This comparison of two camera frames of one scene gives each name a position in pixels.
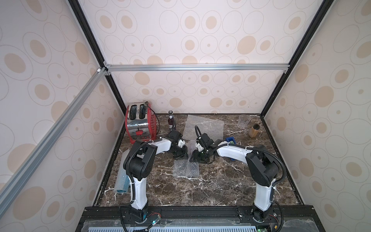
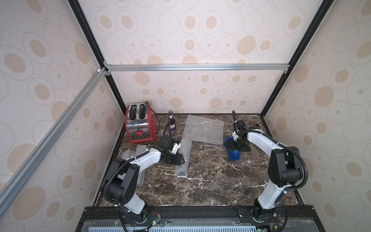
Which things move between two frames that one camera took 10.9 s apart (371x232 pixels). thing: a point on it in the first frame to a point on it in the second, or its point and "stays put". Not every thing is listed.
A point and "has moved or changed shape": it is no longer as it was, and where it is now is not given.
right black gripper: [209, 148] to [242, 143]
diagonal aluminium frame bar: [9, 191] stays put
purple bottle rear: [171, 120] stays put
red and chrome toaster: [141, 122] stays put
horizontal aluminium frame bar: [174, 67] stays put
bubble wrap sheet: [185, 167] has moved or changed shape
